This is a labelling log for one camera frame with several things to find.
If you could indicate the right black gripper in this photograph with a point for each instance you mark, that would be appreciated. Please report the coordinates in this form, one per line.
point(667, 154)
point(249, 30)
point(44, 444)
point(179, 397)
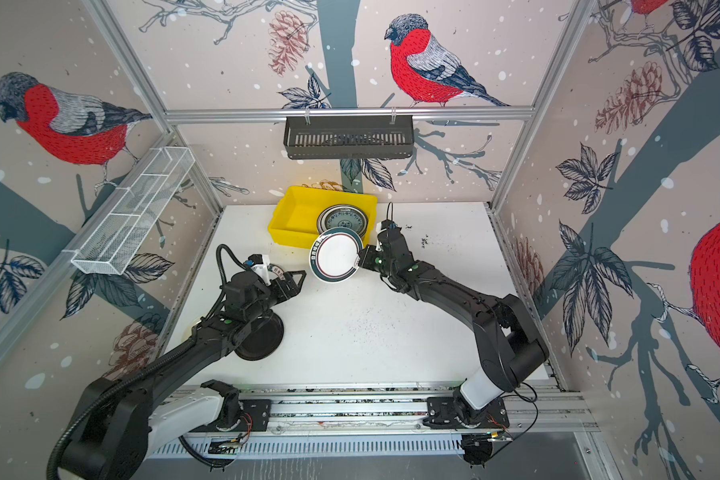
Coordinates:
point(369, 257)

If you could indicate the black hanging wall basket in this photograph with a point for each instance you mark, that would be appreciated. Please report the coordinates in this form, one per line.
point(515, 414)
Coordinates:
point(349, 137)

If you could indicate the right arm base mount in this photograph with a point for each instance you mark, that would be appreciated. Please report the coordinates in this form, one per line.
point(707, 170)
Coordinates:
point(455, 413)

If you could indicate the yellow plastic bin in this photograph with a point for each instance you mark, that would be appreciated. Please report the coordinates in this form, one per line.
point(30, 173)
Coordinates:
point(295, 218)

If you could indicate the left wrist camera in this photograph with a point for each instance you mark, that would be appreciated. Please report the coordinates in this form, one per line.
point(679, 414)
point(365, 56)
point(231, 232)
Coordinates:
point(259, 264)

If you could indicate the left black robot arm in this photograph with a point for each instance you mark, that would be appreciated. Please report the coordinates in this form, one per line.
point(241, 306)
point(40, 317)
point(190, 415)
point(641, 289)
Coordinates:
point(108, 434)

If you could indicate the black round plate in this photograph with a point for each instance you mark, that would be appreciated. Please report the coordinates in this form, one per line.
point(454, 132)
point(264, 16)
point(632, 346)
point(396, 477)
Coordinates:
point(264, 341)

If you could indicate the dark lettered rim white plate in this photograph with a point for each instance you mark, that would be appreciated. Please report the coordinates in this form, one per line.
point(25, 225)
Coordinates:
point(278, 275)

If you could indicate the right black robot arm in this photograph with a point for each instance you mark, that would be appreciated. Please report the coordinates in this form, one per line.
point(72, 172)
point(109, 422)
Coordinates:
point(509, 344)

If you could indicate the white wire mesh shelf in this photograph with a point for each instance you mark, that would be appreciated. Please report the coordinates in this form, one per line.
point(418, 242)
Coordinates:
point(117, 238)

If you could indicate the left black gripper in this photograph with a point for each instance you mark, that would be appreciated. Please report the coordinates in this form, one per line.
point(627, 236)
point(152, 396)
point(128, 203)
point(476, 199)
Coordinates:
point(293, 288)

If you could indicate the teal patterned round plate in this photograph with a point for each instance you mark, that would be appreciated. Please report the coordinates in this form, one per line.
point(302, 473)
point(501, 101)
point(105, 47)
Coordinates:
point(344, 216)

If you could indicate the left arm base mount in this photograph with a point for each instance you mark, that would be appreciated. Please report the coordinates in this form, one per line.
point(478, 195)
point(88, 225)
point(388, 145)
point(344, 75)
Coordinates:
point(243, 416)

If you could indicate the medium green rimmed white plate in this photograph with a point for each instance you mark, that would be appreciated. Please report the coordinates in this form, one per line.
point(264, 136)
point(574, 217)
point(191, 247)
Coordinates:
point(333, 257)

